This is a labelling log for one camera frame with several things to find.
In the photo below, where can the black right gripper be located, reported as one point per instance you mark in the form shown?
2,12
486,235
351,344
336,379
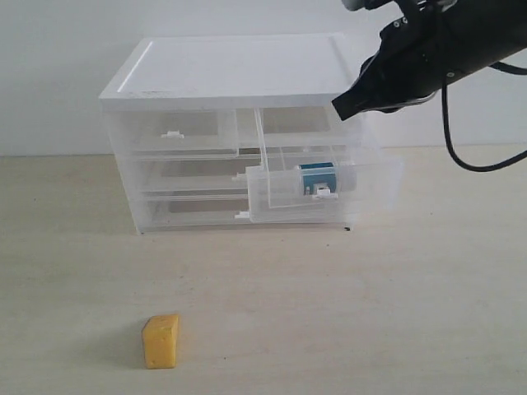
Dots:
388,79

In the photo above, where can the teal bottle with white cap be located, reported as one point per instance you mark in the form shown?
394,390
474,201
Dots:
319,180

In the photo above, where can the yellow cheese wedge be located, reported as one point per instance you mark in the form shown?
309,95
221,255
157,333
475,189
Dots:
159,340

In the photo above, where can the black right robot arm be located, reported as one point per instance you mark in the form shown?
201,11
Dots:
472,35

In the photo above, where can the white plastic drawer cabinet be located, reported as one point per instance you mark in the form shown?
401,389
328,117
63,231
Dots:
240,73

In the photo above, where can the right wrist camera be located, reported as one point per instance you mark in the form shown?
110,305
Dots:
356,5

